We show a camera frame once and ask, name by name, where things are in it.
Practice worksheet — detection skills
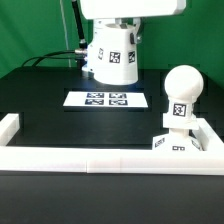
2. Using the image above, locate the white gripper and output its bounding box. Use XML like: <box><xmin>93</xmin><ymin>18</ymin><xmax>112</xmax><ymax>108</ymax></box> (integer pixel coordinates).
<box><xmin>80</xmin><ymin>0</ymin><xmax>186</xmax><ymax>44</ymax></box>

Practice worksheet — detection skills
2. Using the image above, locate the white lamp shade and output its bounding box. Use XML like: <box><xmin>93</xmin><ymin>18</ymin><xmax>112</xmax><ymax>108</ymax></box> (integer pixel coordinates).
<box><xmin>87</xmin><ymin>24</ymin><xmax>138</xmax><ymax>85</ymax></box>

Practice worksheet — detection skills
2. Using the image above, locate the white lamp base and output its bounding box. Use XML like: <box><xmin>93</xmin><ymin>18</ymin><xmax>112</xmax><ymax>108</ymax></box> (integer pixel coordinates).
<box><xmin>152</xmin><ymin>113</ymin><xmax>202</xmax><ymax>152</ymax></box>

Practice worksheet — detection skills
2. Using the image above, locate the black cable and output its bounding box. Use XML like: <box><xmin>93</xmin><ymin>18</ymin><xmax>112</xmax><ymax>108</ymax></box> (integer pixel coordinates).
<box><xmin>21</xmin><ymin>49</ymin><xmax>88</xmax><ymax>68</ymax></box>

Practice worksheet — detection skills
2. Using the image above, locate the white lamp bulb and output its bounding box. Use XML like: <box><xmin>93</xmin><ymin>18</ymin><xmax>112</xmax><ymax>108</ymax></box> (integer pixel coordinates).
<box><xmin>164</xmin><ymin>65</ymin><xmax>204</xmax><ymax>120</ymax></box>

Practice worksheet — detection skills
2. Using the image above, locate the white marker sheet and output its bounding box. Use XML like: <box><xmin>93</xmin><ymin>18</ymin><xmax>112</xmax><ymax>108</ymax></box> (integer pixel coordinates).
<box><xmin>64</xmin><ymin>91</ymin><xmax>148</xmax><ymax>108</ymax></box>

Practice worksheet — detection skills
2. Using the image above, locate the white U-shaped fence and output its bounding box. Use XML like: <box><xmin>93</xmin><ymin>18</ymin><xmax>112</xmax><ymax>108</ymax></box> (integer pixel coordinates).
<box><xmin>0</xmin><ymin>113</ymin><xmax>224</xmax><ymax>175</ymax></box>

